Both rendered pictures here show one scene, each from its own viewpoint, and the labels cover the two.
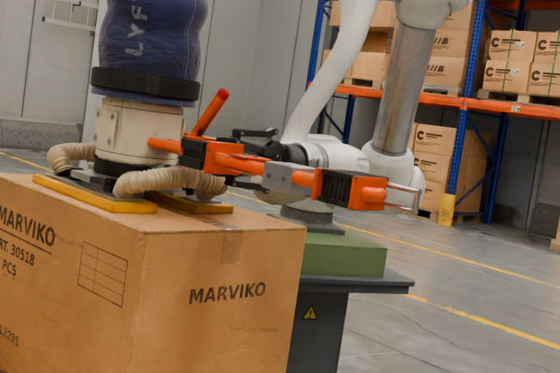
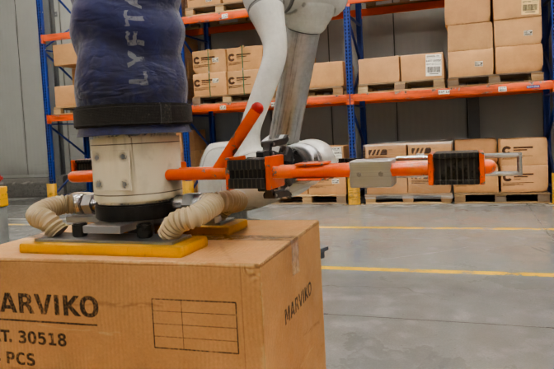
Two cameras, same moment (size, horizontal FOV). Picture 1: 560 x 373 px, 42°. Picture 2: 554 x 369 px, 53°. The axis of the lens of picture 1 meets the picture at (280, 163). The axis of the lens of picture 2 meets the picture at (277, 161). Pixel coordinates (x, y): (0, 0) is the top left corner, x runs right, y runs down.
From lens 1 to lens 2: 0.70 m
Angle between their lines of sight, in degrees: 27
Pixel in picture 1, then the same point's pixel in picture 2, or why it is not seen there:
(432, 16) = (323, 21)
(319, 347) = not seen: hidden behind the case
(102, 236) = (184, 286)
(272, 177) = (365, 175)
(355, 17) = (277, 27)
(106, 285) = (205, 337)
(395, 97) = (293, 96)
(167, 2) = (161, 23)
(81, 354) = not seen: outside the picture
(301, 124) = (255, 131)
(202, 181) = (236, 201)
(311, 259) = not seen: hidden behind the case
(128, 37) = (129, 67)
